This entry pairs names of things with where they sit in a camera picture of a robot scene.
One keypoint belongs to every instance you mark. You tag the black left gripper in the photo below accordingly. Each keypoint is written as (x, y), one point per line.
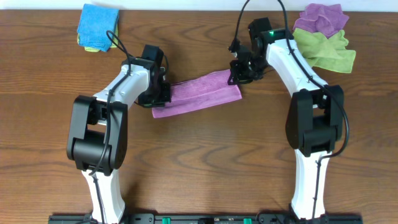
(158, 95)

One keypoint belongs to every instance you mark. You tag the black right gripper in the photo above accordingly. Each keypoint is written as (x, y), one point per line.
(239, 73)

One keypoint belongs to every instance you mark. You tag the purple microfiber cloth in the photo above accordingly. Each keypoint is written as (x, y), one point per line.
(200, 93)

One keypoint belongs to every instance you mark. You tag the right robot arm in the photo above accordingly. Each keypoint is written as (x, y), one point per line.
(315, 117)

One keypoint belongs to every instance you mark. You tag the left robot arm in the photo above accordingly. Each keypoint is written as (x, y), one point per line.
(97, 138)

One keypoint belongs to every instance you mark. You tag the green folded cloth under blue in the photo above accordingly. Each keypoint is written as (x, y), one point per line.
(92, 49)

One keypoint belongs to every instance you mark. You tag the crumpled green cloth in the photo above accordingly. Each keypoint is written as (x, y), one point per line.
(326, 53)

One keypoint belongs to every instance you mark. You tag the crumpled purple cloth at back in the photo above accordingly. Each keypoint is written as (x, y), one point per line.
(327, 20)

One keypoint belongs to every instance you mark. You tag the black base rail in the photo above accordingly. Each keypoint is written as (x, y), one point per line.
(263, 218)

